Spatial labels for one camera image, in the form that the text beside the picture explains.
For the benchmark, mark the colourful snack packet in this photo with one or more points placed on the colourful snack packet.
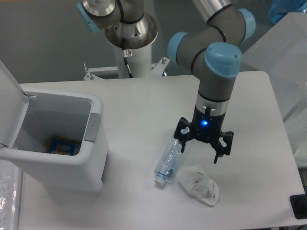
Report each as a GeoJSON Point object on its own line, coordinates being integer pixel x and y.
{"type": "Point", "coordinates": [64, 146]}

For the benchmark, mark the blue water jug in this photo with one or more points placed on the blue water jug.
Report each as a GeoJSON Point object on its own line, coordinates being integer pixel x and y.
{"type": "Point", "coordinates": [279, 8]}

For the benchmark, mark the white pedestal base bracket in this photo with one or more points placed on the white pedestal base bracket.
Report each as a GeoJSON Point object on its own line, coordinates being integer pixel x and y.
{"type": "Point", "coordinates": [157, 70]}

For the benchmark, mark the translucent plastic storage box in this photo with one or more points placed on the translucent plastic storage box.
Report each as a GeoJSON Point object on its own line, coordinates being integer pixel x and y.
{"type": "Point", "coordinates": [282, 54]}

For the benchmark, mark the black device at edge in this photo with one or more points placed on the black device at edge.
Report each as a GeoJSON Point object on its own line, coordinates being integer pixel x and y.
{"type": "Point", "coordinates": [299, 206]}

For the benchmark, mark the crushed clear plastic bottle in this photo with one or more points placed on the crushed clear plastic bottle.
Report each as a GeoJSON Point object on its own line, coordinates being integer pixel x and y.
{"type": "Point", "coordinates": [170, 161]}

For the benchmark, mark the white push-lid trash can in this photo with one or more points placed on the white push-lid trash can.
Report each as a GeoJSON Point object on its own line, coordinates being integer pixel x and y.
{"type": "Point", "coordinates": [30, 117]}

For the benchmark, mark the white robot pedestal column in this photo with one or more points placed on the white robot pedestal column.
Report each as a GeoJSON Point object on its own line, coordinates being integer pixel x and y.
{"type": "Point", "coordinates": [136, 58]}

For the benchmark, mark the crumpled clear plastic wrapper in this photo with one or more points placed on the crumpled clear plastic wrapper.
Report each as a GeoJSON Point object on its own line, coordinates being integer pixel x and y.
{"type": "Point", "coordinates": [199, 185]}

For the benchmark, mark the clear plastic sheet document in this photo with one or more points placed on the clear plastic sheet document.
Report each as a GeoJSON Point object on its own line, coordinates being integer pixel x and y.
{"type": "Point", "coordinates": [10, 194]}

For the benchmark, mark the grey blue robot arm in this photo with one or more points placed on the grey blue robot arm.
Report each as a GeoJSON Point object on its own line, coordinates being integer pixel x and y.
{"type": "Point", "coordinates": [211, 55]}

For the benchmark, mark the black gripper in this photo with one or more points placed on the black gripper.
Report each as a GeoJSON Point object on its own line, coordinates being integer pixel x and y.
{"type": "Point", "coordinates": [206, 129]}

